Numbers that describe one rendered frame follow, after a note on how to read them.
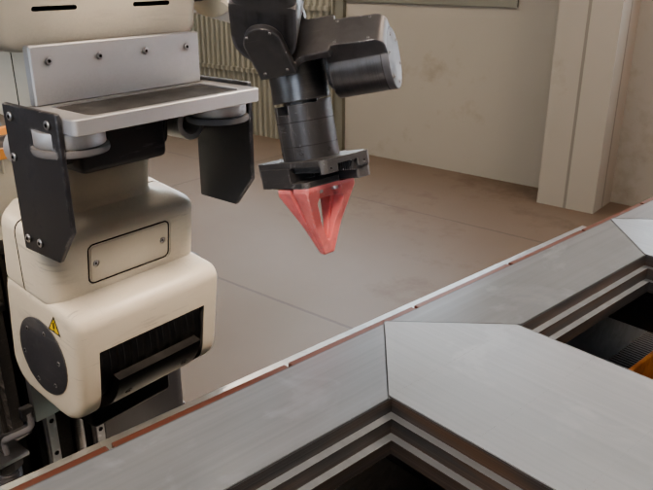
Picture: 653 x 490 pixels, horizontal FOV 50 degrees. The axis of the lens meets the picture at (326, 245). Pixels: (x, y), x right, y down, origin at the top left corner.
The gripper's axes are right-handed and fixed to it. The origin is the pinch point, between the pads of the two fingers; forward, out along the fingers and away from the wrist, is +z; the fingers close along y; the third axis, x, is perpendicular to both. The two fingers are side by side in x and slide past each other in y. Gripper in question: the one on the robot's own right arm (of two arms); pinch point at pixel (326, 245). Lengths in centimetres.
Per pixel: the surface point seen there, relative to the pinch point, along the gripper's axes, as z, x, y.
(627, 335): 34, -67, 2
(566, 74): -6, -283, 128
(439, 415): 10.2, 9.0, -20.2
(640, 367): 23.3, -32.4, -16.4
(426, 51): -31, -296, 223
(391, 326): 7.4, 0.9, -8.3
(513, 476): 12.7, 10.1, -27.1
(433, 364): 9.1, 3.4, -15.3
